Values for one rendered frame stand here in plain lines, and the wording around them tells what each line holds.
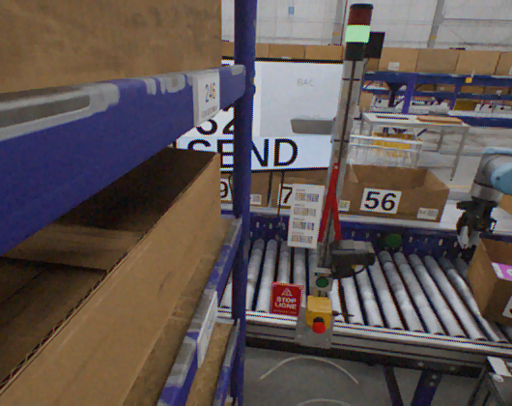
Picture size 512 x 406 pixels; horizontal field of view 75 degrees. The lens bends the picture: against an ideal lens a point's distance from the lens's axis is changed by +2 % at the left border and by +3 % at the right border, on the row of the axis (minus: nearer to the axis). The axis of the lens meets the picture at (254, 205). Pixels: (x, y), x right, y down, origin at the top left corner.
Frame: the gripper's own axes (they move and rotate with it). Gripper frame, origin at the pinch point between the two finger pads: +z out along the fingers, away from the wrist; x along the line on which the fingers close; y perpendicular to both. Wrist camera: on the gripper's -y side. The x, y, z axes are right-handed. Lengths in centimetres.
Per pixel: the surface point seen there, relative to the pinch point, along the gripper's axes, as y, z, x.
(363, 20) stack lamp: 30, -69, -54
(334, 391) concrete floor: -6, 94, -34
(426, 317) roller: 18.8, 20.0, -14.9
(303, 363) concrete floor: -20, 94, -49
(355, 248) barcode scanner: 35, -14, -47
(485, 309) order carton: 16.8, 15.7, 4.0
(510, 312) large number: 18.9, 14.1, 10.3
